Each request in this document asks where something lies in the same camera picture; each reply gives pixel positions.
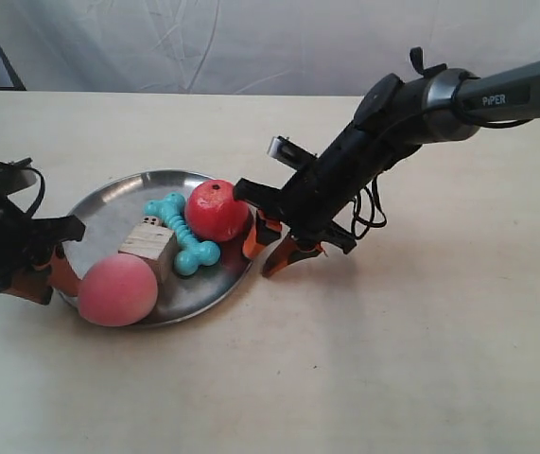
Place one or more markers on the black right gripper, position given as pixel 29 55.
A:
pixel 333 199

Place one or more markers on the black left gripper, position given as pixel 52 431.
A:
pixel 32 257

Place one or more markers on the pink peach toy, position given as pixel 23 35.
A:
pixel 118 290

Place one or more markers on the red apple toy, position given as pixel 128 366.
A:
pixel 212 213

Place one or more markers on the teal rubber bone toy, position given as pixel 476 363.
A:
pixel 193 253

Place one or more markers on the wooden block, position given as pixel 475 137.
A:
pixel 156 245

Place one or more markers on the small wooden die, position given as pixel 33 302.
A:
pixel 153 221

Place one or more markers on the white backdrop curtain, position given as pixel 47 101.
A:
pixel 254 47

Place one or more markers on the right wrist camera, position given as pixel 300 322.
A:
pixel 288 153

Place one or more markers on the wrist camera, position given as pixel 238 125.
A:
pixel 19 176
pixel 288 153

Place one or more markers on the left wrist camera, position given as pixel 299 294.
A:
pixel 19 176

